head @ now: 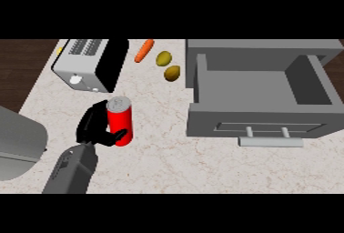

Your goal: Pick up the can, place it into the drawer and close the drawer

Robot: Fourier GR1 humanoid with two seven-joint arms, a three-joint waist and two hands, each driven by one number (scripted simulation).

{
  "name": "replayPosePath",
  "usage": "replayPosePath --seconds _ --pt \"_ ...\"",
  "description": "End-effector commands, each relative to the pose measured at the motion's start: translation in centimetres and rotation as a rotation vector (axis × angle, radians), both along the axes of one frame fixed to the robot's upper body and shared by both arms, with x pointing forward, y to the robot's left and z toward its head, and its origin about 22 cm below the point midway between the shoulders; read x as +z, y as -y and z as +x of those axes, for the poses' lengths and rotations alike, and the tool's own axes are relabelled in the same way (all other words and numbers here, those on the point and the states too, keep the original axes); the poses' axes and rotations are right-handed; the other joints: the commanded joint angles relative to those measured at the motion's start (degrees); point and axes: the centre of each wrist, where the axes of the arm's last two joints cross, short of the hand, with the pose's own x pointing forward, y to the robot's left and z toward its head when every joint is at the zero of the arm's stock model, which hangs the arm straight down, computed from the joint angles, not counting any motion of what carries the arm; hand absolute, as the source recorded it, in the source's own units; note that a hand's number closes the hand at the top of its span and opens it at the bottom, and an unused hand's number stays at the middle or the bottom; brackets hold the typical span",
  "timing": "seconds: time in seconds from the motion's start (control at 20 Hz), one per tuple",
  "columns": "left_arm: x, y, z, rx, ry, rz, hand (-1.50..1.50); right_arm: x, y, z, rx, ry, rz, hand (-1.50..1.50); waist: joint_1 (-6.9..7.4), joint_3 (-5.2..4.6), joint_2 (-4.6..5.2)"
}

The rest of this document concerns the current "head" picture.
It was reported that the yellow-green potato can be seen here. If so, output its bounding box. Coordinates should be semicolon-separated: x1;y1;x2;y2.
155;50;175;67

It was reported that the brown potato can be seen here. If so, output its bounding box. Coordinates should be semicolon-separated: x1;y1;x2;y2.
163;65;182;82

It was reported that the red can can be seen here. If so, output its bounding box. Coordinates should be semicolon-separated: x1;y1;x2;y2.
105;96;135;147

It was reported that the grey open drawer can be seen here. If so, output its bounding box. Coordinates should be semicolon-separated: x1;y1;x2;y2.
186;53;344;139

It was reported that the orange carrot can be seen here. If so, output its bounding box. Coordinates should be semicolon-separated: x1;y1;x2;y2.
133;38;157;64

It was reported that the pale grey drawer handle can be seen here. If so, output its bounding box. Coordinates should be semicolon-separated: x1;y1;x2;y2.
238;126;306;148

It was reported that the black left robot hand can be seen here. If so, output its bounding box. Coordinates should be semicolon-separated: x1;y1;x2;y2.
76;99;129;147

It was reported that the silver toaster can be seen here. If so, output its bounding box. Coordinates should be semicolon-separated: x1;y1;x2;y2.
52;38;130;94

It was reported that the grey cabinet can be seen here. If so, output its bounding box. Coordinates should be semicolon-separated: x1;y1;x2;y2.
186;38;344;89

